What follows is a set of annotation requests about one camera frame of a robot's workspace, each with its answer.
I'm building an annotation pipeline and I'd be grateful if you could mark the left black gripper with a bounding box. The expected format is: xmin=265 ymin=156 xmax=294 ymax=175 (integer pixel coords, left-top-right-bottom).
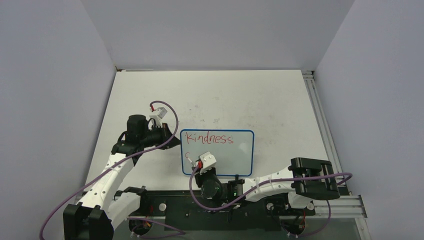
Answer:
xmin=140 ymin=122 xmax=182 ymax=150

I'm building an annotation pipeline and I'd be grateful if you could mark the blue framed whiteboard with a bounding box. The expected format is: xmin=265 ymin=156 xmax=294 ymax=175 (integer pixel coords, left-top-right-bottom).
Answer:
xmin=180 ymin=128 xmax=255 ymax=177

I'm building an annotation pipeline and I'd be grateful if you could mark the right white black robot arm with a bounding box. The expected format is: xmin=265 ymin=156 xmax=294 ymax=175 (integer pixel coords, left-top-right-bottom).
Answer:
xmin=188 ymin=154 xmax=344 ymax=214

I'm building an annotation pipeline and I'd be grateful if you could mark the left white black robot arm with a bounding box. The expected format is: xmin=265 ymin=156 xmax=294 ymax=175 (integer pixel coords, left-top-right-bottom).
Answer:
xmin=63 ymin=114 xmax=181 ymax=240

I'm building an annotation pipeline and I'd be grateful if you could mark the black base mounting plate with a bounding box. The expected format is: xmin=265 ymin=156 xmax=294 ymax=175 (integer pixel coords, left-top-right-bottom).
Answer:
xmin=116 ymin=188 xmax=316 ymax=232

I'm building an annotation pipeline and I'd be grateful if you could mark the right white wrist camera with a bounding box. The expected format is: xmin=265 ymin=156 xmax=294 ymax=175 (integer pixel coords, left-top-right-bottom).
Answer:
xmin=199 ymin=151 xmax=217 ymax=175

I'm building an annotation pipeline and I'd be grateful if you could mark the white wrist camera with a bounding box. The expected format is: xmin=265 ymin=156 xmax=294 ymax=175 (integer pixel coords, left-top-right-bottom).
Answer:
xmin=199 ymin=151 xmax=217 ymax=175
xmin=149 ymin=107 xmax=168 ymax=128

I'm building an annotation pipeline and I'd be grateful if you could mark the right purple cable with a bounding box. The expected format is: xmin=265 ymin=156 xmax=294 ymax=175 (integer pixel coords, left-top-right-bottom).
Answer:
xmin=188 ymin=163 xmax=353 ymax=212

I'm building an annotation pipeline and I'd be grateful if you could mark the purple cable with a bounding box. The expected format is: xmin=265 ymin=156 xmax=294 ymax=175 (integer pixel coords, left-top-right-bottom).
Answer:
xmin=39 ymin=100 xmax=180 ymax=240
xmin=188 ymin=163 xmax=353 ymax=212

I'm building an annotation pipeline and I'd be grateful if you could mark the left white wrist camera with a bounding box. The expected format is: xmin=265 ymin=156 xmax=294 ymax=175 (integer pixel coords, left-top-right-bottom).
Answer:
xmin=149 ymin=107 xmax=168 ymax=128

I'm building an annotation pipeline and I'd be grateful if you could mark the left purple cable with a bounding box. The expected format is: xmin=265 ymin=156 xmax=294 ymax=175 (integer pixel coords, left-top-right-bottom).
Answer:
xmin=39 ymin=100 xmax=180 ymax=240

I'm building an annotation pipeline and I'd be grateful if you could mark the aluminium frame rail right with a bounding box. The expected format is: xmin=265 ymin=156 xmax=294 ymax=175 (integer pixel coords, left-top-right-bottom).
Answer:
xmin=301 ymin=70 xmax=340 ymax=165

